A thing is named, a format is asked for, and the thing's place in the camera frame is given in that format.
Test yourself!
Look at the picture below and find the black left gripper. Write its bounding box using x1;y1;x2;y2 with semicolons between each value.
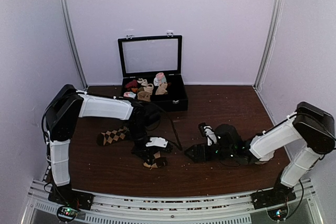
126;121;154;164

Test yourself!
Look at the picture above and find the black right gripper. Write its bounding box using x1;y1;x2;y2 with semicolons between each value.
184;143;235;163

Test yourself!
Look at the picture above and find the brown tan argyle sock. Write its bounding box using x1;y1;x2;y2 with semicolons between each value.
96;126;129;146
143;151;167;169

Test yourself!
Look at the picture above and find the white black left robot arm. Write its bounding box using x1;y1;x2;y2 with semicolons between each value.
41;84;169;206

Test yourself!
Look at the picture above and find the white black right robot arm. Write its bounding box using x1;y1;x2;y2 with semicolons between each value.
184;102;335;209

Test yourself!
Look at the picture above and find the tan rolled sock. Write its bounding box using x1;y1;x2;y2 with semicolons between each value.
137;91;151;102

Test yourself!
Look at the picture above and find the cream rolled sock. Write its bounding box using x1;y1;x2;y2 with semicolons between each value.
137;78;154;95

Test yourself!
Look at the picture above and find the beige rolled sock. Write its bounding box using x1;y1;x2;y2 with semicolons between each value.
155;83;168;95

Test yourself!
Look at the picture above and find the dark red rolled sock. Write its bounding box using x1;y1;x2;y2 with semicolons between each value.
124;79;138;90

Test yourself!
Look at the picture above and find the pink teal white rolled sock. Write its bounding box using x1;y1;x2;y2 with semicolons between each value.
153;72;167;87

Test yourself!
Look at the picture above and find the white scalloped bowl right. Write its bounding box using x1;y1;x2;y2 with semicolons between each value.
258;153;274;164

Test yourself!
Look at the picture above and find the black box with glass lid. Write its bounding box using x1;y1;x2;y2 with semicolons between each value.
118;34;188;112

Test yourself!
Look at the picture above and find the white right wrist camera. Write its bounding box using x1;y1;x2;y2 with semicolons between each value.
204;125;217;146

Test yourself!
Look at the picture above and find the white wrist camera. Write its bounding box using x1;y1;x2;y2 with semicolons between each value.
204;125;217;146
145;137;169;148

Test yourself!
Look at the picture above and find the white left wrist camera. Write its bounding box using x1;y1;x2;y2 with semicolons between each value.
145;137;169;148

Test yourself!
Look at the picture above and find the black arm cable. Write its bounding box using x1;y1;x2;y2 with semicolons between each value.
146;102;184;151

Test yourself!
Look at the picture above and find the aluminium front rail frame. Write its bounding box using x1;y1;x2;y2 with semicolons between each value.
18;179;327;223

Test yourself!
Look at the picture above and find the aluminium right corner post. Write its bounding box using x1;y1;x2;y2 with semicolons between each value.
254;0;284;91

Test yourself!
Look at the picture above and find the aluminium corner post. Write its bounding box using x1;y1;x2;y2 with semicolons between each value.
254;0;284;91
60;0;88;90

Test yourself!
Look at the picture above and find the aluminium left corner post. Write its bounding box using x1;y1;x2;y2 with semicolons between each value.
60;0;88;90

